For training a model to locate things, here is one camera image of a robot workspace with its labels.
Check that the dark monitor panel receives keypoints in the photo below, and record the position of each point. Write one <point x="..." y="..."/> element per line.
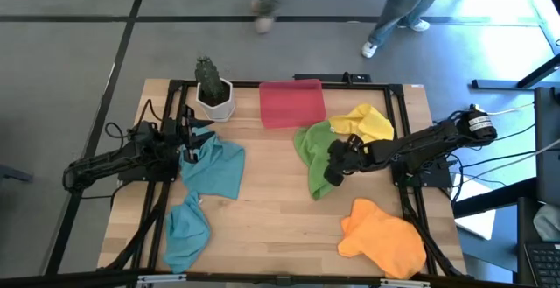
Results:
<point x="549" y="148"/>

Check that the black keyboard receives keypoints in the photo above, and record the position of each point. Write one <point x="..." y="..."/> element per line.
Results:
<point x="544" y="262"/>

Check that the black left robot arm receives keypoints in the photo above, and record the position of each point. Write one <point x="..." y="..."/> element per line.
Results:
<point x="100" y="165"/>

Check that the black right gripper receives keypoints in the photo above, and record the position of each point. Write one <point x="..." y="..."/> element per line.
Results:
<point x="347" y="159"/>

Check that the dark side desk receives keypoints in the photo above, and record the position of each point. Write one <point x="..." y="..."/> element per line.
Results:
<point x="525" y="218"/>

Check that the long black bar device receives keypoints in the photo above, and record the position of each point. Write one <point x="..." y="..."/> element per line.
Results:
<point x="324" y="77"/>

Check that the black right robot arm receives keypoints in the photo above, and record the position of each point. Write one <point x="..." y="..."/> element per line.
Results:
<point x="420" y="148"/>

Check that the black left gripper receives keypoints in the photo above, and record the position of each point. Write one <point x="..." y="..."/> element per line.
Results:
<point x="179" y="135"/>

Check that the grey cloth bundle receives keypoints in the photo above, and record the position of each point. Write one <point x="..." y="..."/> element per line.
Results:
<point x="549" y="222"/>

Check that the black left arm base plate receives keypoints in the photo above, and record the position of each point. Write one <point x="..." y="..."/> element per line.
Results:
<point x="131" y="175"/>

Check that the green microfiber towel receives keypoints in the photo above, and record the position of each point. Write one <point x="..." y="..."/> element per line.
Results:
<point x="312" y="152"/>

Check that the yellow microfiber towel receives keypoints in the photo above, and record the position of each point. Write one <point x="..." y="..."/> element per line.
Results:
<point x="363" y="121"/>

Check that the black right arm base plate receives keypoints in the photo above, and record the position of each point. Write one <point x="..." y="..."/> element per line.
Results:
<point x="433" y="179"/>

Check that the black desk leg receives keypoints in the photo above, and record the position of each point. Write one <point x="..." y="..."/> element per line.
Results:
<point x="494" y="84"/>

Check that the teal microfiber towel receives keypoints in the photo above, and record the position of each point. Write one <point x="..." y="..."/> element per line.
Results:
<point x="186" y="235"/>
<point x="216" y="165"/>

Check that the dark grey furniture foot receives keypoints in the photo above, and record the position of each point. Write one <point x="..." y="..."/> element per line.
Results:
<point x="13" y="173"/>

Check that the white hexagonal plant pot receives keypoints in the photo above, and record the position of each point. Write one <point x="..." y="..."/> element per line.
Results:
<point x="219" y="112"/>

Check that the orange microfiber towel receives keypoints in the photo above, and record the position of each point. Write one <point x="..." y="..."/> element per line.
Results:
<point x="380" y="240"/>

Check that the green cactus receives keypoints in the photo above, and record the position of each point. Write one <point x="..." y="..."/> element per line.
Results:
<point x="209" y="78"/>

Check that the black aluminium table frame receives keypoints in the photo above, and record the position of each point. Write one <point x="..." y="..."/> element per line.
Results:
<point x="245" y="85"/>

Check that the red plastic tray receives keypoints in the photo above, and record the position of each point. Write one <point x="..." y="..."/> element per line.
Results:
<point x="291" y="104"/>

